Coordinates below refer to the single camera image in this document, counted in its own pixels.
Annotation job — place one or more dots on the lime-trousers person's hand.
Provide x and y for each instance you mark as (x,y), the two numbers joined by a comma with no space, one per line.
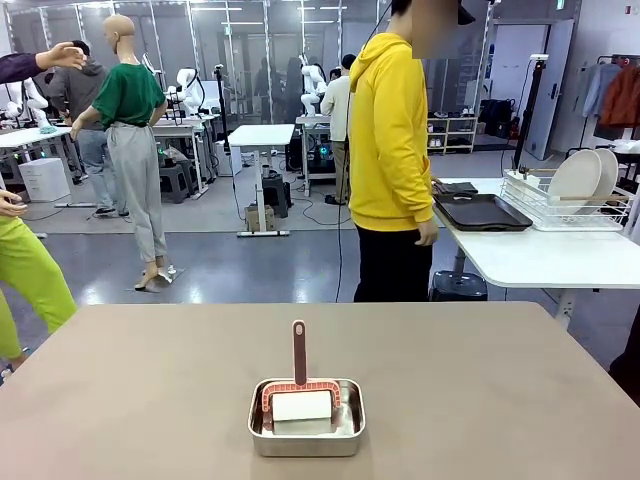
(12,205)

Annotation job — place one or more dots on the yellow-hoodie person's right hand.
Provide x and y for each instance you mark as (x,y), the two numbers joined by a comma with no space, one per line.
(427,234)

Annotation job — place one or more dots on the yellow-hoodie person's left hand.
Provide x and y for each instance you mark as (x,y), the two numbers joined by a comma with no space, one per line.
(436,182)

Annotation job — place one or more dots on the purple-sleeve person's hand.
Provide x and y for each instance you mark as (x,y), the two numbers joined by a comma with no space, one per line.
(62,55)

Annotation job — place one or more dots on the dark brown serving tray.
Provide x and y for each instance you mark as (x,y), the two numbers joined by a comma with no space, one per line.
(480,210)

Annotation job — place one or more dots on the pink lint roller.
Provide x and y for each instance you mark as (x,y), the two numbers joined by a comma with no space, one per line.
(300,350)

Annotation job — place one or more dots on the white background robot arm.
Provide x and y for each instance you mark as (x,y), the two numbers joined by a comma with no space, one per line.
(190,95)
(35,102)
(312,85)

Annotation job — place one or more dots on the yellow-hoodie person's right forearm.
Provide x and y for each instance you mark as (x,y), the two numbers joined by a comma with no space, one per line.
(420,200)

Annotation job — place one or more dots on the purple sleeved forearm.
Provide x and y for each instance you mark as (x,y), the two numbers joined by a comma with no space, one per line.
(17,67)

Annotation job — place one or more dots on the small cardboard floor box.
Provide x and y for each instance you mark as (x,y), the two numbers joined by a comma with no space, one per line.
(260,217)

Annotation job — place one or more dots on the dark grey folded cloth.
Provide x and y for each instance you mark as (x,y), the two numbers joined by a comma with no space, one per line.
(460,187)

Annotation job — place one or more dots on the white drawer cabinet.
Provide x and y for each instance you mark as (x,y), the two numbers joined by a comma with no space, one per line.
(44,179)

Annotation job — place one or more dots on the person in grey hoodie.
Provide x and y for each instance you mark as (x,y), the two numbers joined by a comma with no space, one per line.
(82,100)

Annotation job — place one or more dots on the white shoe rack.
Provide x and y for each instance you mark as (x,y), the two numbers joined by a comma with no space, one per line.
(452,135)

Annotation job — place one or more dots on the black round stool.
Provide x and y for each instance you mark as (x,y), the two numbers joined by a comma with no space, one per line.
(457,287)

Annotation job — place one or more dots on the person in lime green trousers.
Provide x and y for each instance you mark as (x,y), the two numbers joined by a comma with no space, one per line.
(30,270)

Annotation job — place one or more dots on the mannequin in green shirt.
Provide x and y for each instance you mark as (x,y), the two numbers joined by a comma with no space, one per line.
(127,95)

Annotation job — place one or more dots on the person in yellow hoodie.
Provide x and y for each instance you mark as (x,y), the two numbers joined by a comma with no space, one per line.
(385,125)

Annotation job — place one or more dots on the black bag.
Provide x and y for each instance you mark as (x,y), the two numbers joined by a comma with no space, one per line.
(497,117)

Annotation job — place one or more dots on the person in cream sweater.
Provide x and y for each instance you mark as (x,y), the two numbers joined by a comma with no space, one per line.
(337,110)

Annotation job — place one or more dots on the white side table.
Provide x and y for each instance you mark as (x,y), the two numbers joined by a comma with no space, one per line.
(550,255)

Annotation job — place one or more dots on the black tripod stand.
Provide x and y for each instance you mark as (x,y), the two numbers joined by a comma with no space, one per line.
(532,100)

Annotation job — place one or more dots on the white background desk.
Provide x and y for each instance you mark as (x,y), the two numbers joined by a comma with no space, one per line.
(180,131)

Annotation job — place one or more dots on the black stool under table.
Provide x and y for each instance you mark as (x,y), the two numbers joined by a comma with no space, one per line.
(276,195)

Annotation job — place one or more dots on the grey plastic stool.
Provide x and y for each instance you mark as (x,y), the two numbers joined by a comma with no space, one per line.
(177,182)

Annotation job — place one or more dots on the white standing table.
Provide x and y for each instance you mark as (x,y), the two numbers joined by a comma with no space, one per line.
(260,137)

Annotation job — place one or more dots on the light blue shirt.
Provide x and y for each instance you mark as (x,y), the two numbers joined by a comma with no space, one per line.
(597,87)

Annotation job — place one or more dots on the orange jacket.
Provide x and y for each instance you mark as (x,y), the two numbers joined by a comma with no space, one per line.
(622,95)

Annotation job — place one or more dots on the square metal tin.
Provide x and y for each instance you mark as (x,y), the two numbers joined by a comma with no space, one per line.
(305,445)

